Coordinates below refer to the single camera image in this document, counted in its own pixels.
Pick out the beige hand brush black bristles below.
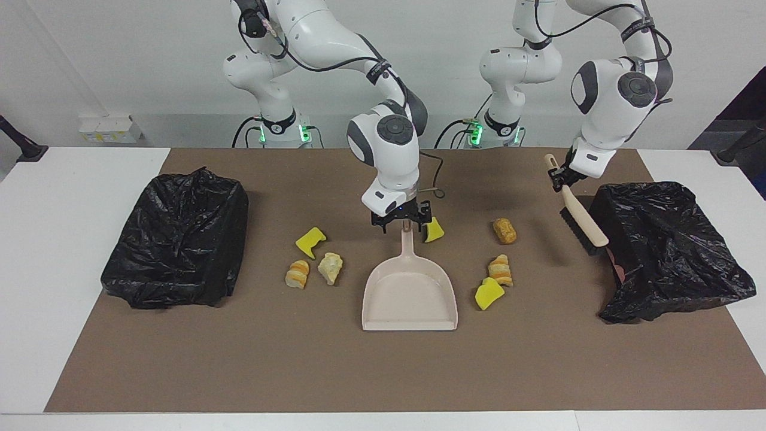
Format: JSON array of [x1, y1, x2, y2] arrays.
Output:
[[543, 154, 610, 255]]

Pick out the pale pastry piece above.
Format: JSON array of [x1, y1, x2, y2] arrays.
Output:
[[317, 252, 344, 286]]

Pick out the notched yellow sponge piece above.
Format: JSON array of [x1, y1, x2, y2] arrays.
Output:
[[295, 227, 327, 260]]

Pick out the brown bread roll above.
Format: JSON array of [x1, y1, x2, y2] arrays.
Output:
[[493, 218, 518, 245]]

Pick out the beige plastic dustpan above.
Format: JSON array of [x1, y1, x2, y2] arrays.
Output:
[[361, 220, 459, 332]]

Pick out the large striped croissant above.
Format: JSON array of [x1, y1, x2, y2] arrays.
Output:
[[488, 254, 513, 287]]

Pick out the small striped croissant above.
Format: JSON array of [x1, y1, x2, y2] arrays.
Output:
[[285, 260, 311, 290]]

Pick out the yellow sponge with green side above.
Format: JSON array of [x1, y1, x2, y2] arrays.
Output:
[[475, 277, 506, 311]]

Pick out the black bag lined pink bin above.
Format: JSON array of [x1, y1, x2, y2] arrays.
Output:
[[587, 181, 758, 324]]

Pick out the brown table mat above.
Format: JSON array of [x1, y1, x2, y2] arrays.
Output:
[[45, 148, 766, 414]]

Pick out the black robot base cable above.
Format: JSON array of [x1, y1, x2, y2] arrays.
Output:
[[232, 116, 265, 148], [434, 119, 479, 149]]

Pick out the black camera stand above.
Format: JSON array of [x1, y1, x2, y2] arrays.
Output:
[[0, 115, 49, 163], [711, 117, 766, 165]]

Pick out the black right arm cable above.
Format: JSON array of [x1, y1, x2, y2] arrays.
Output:
[[238, 0, 448, 199]]

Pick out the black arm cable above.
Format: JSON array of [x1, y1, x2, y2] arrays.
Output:
[[533, 0, 674, 108], [238, 0, 448, 199]]

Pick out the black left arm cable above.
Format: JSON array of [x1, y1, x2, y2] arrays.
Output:
[[533, 0, 674, 108]]

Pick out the white wall socket box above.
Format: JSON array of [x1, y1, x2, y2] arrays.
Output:
[[78, 116, 144, 144]]

